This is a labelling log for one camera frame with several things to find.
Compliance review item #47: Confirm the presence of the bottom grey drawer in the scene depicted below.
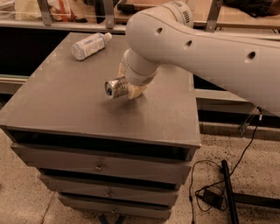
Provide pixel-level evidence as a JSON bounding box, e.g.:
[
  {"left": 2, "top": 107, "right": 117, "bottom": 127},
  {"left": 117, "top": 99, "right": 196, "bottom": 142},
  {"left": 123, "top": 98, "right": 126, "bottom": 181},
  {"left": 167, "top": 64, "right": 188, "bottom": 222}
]
[{"left": 58, "top": 195, "right": 172, "bottom": 220}]

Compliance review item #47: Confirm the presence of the clear plastic water bottle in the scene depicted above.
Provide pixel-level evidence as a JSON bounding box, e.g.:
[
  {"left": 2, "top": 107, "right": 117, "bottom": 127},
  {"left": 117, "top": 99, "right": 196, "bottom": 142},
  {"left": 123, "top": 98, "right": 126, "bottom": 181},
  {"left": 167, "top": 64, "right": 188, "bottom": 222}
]
[{"left": 71, "top": 32, "right": 112, "bottom": 60}]

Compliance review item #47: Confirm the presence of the grey drawer cabinet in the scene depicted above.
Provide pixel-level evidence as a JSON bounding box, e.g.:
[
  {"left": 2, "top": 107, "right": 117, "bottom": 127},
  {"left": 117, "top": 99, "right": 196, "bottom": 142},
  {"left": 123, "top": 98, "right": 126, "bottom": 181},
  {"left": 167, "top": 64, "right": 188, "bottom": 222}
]
[{"left": 1, "top": 33, "right": 200, "bottom": 210}]

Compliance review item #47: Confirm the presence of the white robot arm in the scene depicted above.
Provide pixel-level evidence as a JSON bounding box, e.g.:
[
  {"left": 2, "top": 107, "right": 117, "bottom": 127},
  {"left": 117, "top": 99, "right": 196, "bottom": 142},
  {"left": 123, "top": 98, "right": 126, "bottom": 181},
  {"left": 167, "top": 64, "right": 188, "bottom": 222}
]
[{"left": 121, "top": 1, "right": 280, "bottom": 116}]

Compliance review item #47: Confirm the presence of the black metal stand leg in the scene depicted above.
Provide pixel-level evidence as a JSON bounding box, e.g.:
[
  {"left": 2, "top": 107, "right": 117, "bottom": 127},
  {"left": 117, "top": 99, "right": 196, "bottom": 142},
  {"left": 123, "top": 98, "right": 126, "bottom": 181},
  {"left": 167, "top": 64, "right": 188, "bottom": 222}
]
[{"left": 221, "top": 160, "right": 280, "bottom": 224}]

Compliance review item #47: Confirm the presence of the black power cable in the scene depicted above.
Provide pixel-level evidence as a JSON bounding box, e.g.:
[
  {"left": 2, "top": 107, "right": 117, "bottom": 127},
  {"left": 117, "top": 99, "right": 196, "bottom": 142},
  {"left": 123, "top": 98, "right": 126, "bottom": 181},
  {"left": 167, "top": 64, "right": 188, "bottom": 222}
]
[{"left": 188, "top": 106, "right": 263, "bottom": 224}]

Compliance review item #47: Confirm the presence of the grey drawer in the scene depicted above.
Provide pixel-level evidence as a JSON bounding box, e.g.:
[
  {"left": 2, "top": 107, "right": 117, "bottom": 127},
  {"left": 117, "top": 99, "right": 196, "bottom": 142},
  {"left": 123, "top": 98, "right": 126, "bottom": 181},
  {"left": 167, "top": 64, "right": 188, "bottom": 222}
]
[
  {"left": 58, "top": 195, "right": 172, "bottom": 220},
  {"left": 39, "top": 174, "right": 178, "bottom": 207},
  {"left": 11, "top": 143, "right": 190, "bottom": 185}
]

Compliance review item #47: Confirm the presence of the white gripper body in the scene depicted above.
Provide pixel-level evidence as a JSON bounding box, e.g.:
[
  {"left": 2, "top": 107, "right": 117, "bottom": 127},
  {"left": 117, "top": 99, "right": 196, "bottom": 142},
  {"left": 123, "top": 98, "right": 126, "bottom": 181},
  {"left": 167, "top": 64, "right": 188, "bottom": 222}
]
[{"left": 121, "top": 48, "right": 160, "bottom": 87}]

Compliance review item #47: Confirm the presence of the silver redbull can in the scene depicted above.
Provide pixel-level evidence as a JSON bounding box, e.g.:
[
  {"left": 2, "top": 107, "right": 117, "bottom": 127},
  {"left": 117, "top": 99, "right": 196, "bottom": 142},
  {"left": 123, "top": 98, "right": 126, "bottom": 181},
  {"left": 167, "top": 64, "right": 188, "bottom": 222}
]
[{"left": 105, "top": 77, "right": 129, "bottom": 99}]

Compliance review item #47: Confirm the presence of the middle grey drawer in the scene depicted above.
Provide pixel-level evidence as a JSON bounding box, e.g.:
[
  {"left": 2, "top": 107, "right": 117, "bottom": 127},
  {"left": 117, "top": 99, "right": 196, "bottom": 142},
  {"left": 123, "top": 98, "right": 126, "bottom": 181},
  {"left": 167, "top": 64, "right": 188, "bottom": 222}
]
[{"left": 39, "top": 174, "right": 178, "bottom": 207}]

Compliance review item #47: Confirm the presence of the top grey drawer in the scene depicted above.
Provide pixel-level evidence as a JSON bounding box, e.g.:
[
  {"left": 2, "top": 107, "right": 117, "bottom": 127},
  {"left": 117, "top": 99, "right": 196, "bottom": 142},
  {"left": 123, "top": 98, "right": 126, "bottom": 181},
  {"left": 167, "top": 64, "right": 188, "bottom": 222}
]
[{"left": 11, "top": 143, "right": 190, "bottom": 185}]

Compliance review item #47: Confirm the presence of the black power adapter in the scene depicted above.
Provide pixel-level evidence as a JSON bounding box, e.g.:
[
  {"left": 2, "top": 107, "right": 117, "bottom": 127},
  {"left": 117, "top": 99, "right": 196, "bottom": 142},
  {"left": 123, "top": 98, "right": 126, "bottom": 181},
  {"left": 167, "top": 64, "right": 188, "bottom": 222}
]
[{"left": 202, "top": 189, "right": 223, "bottom": 209}]

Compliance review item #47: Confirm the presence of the metal shelf rail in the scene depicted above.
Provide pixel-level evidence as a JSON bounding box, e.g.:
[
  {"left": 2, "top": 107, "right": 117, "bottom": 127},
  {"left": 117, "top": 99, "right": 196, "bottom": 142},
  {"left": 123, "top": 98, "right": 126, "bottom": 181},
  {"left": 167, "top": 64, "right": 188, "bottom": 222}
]
[{"left": 0, "top": 0, "right": 280, "bottom": 33}]

